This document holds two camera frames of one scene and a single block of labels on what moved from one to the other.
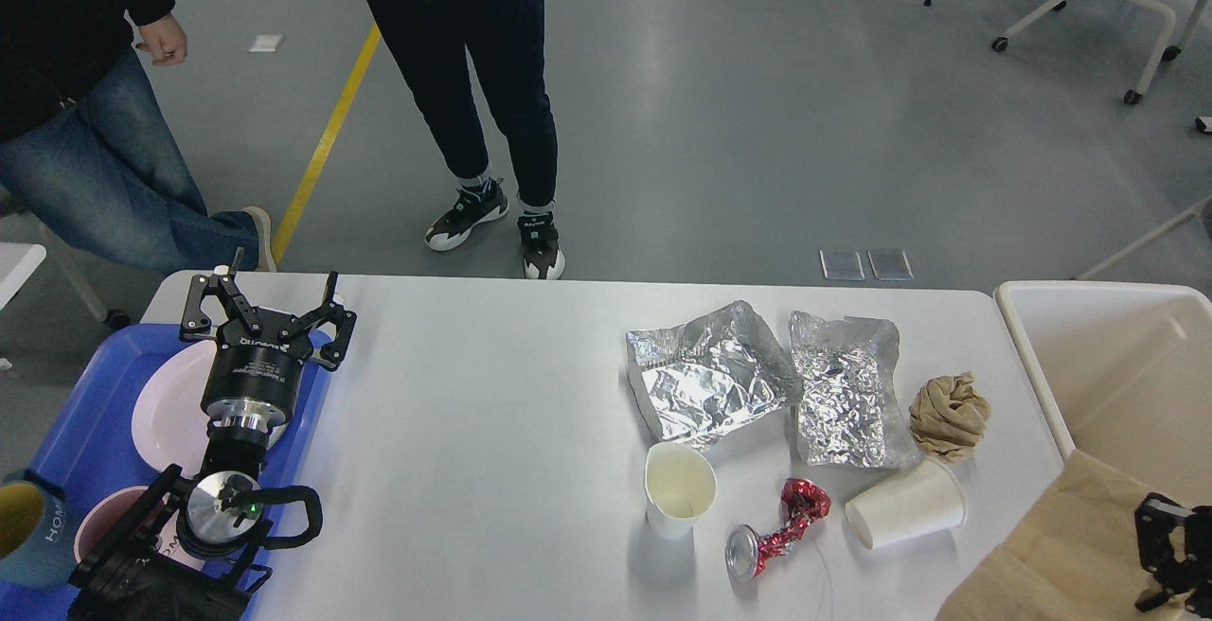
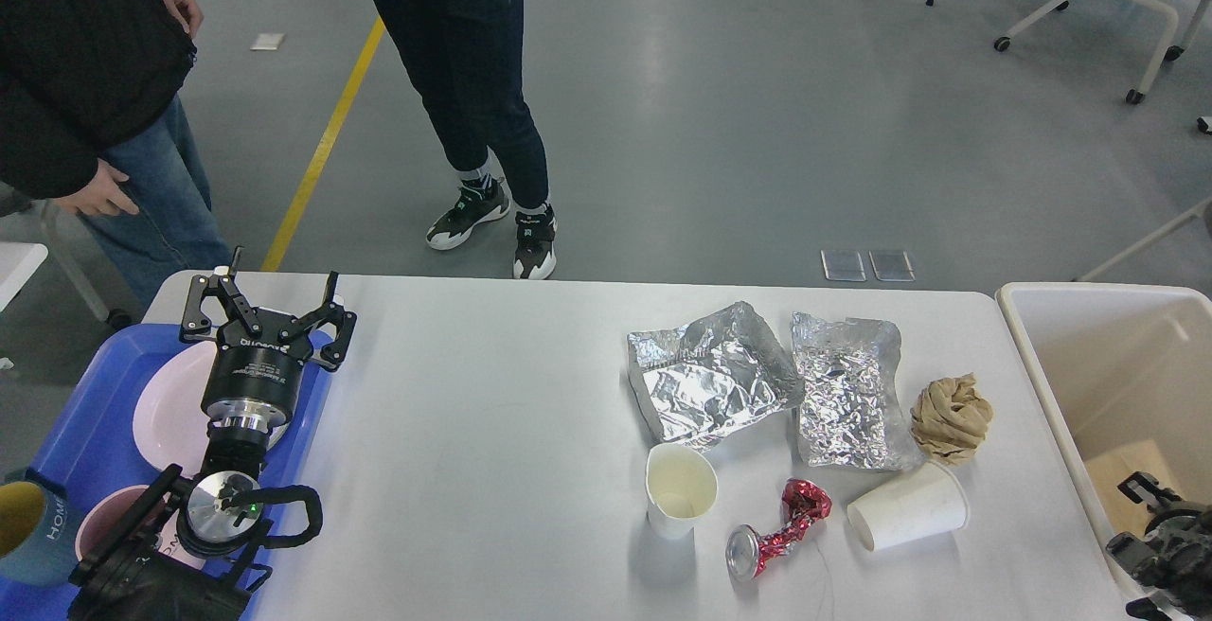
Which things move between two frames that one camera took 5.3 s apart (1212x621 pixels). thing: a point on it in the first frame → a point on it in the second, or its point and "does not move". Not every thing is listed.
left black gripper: [252, 379] does not move
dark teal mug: [37, 546] does not move
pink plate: [169, 421] does not move
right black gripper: [1199, 548] → [1173, 558]
